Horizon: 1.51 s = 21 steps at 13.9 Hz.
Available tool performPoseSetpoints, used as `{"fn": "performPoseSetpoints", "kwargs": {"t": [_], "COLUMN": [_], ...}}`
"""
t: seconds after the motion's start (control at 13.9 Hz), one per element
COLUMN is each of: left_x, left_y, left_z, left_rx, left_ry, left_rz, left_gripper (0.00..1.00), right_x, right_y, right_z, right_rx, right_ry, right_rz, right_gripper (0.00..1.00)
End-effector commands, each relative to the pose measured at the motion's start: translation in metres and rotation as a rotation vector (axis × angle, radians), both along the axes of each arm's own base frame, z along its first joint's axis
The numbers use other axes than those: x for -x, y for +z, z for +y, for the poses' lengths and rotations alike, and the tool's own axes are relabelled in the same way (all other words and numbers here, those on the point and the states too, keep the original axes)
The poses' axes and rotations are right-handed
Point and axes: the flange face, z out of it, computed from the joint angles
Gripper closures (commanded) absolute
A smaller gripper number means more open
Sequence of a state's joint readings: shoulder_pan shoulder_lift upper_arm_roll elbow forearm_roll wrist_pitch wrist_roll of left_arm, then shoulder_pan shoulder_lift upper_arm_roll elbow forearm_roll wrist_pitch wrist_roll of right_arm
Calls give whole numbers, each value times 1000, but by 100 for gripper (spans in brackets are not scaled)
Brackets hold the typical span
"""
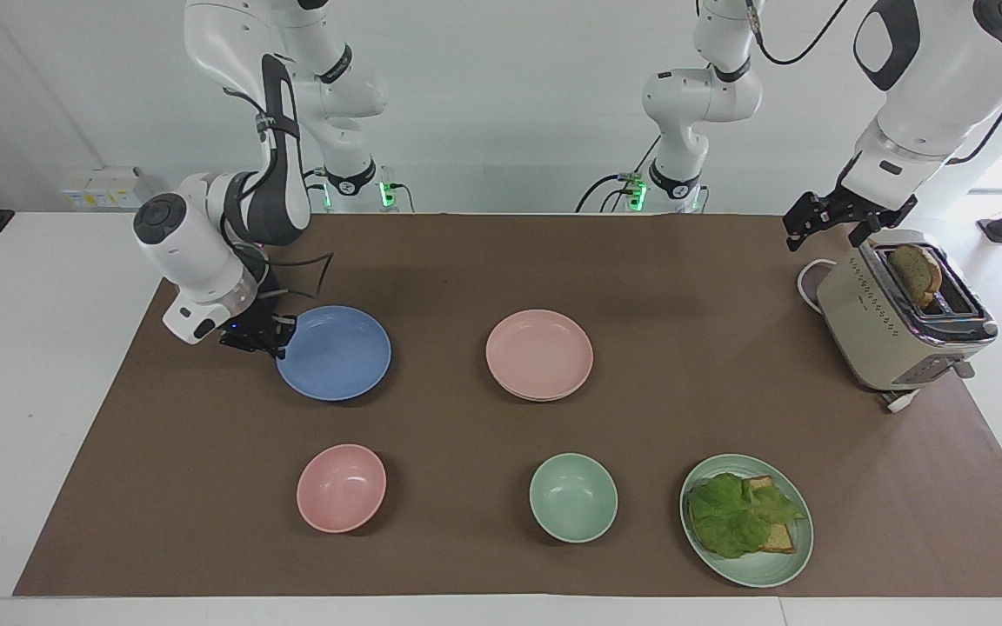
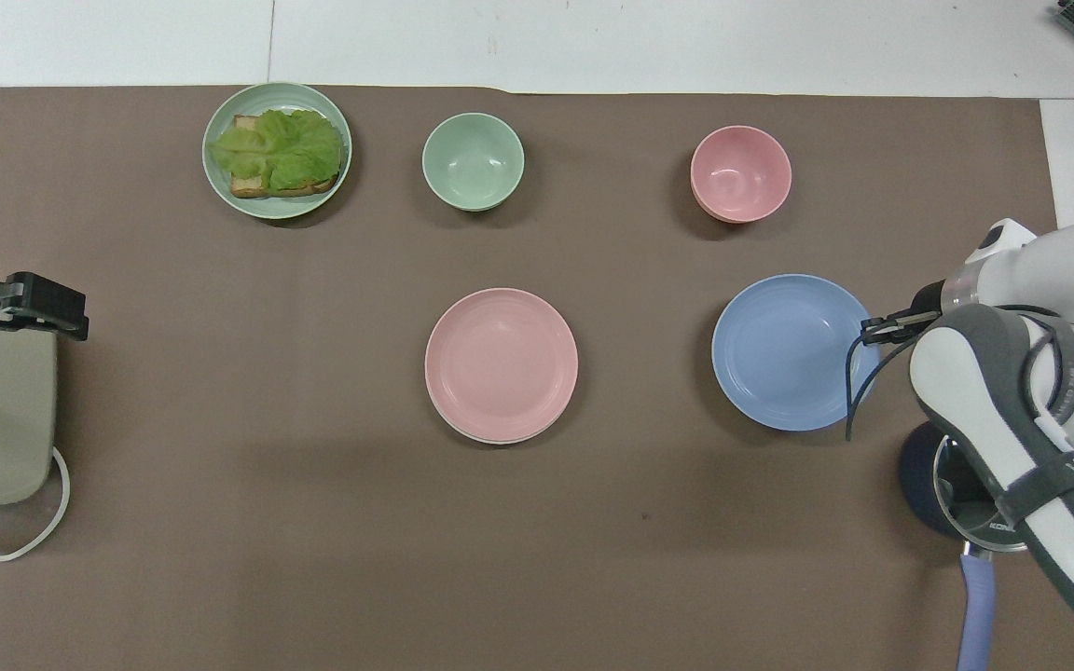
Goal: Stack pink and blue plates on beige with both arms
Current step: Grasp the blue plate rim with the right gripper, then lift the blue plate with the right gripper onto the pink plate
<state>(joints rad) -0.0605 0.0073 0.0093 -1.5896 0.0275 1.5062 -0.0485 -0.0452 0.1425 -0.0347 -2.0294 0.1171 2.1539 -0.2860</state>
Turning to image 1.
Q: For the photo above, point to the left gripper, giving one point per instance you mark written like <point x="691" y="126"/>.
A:
<point x="851" y="211"/>

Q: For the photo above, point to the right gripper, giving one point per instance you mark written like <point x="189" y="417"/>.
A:
<point x="248" y="328"/>

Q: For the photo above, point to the blue plate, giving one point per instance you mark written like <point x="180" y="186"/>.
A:
<point x="336" y="355"/>

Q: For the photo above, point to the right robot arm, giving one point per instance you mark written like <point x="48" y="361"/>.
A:
<point x="205" y="252"/>

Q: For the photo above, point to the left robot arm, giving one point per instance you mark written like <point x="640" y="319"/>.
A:
<point x="936" y="87"/>

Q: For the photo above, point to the toasted bread slice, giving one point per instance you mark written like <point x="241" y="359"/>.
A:
<point x="762" y="487"/>
<point x="781" y="539"/>
<point x="916" y="274"/>

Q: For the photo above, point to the beige toaster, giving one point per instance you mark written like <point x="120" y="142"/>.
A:
<point x="879" y="330"/>

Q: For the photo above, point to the pink bowl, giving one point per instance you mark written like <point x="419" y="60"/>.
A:
<point x="341" y="489"/>

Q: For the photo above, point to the pink plate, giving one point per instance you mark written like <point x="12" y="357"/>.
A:
<point x="539" y="352"/>

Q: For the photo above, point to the beige plate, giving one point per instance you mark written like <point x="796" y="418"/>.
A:
<point x="541" y="399"/>

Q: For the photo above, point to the green lettuce leaf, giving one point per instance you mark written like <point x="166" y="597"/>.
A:
<point x="731" y="517"/>

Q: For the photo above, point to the green bowl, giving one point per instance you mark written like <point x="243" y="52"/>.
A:
<point x="573" y="498"/>

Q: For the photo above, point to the green plate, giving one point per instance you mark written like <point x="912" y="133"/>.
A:
<point x="758" y="569"/>

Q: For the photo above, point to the white wall socket box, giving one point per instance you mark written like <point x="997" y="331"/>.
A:
<point x="105" y="187"/>

